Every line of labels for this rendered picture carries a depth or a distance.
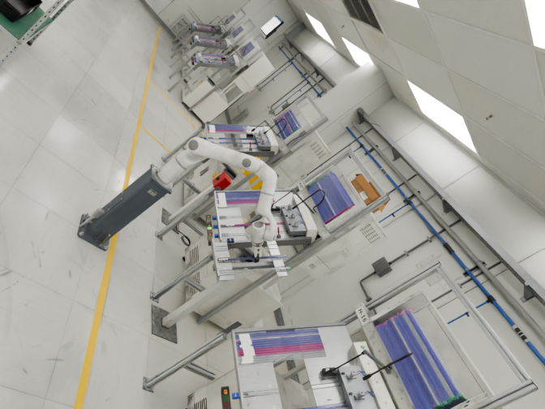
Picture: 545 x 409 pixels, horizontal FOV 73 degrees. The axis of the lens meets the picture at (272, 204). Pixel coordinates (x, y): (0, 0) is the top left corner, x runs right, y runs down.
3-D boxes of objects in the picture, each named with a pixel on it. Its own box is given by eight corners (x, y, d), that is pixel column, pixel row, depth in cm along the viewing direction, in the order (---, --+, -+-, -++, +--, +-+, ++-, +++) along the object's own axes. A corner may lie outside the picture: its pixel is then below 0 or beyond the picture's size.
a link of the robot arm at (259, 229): (266, 236, 249) (253, 233, 250) (268, 221, 240) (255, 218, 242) (263, 245, 242) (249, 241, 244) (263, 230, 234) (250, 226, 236)
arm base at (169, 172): (151, 178, 248) (171, 161, 244) (152, 162, 262) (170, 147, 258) (172, 193, 260) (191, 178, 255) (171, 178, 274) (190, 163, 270)
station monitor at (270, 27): (263, 36, 645) (282, 20, 636) (258, 29, 691) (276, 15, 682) (268, 43, 653) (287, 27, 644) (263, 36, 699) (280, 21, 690)
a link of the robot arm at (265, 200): (285, 197, 243) (274, 241, 245) (262, 191, 246) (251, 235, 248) (283, 197, 234) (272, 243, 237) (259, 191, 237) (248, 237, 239)
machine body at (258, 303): (180, 309, 308) (237, 270, 294) (180, 251, 363) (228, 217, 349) (229, 338, 345) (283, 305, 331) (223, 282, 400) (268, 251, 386)
